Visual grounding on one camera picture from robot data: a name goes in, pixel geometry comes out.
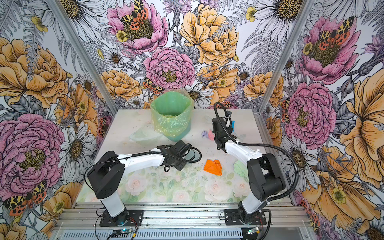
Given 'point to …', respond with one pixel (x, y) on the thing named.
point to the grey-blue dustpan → (191, 155)
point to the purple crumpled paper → (205, 134)
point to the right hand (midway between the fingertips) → (222, 127)
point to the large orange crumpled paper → (213, 166)
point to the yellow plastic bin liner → (172, 110)
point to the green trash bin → (172, 113)
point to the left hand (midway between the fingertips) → (178, 165)
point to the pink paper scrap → (211, 135)
